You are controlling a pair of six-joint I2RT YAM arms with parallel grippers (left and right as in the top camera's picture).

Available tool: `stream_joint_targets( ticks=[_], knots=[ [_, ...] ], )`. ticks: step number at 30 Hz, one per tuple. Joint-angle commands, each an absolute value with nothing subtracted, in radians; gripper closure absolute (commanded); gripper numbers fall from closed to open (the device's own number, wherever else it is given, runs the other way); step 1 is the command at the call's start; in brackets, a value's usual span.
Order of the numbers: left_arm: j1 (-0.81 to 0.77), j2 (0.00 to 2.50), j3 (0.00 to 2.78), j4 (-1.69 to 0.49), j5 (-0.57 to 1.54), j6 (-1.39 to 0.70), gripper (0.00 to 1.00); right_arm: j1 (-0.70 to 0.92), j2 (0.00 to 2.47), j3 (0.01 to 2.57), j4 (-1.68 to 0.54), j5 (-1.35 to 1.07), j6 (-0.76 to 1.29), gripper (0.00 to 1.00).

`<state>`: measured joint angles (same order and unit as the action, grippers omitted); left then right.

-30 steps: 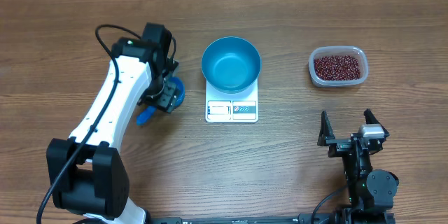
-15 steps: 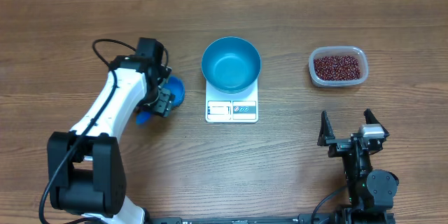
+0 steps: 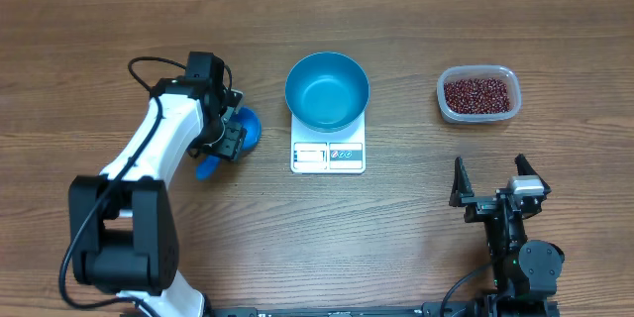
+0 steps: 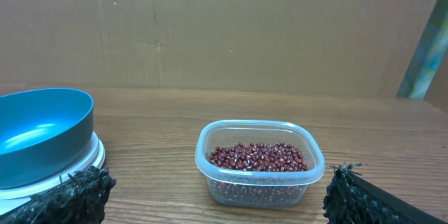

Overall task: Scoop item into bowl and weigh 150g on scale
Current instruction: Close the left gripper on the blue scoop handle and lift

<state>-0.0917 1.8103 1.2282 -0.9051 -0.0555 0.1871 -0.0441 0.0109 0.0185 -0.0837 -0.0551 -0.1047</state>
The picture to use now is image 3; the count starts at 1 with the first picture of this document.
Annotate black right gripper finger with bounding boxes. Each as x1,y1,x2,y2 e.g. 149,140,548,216
514,154,551,194
449,157,475,207

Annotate blue measuring scoop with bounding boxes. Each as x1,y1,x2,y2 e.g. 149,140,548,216
196,107,262,180

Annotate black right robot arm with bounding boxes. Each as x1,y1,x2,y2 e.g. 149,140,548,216
439,154,565,317

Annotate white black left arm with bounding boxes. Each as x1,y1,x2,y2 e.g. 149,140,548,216
57,52,248,316

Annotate blue bowl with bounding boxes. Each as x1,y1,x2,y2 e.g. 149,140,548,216
284,52,370,132

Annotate white kitchen scale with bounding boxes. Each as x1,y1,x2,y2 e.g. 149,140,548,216
290,114,367,174

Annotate red beans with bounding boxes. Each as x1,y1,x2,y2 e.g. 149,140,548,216
443,77,510,114

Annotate clear plastic container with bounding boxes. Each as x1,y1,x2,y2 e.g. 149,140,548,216
437,64,522,124

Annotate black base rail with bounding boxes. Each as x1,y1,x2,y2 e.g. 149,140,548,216
121,300,561,317

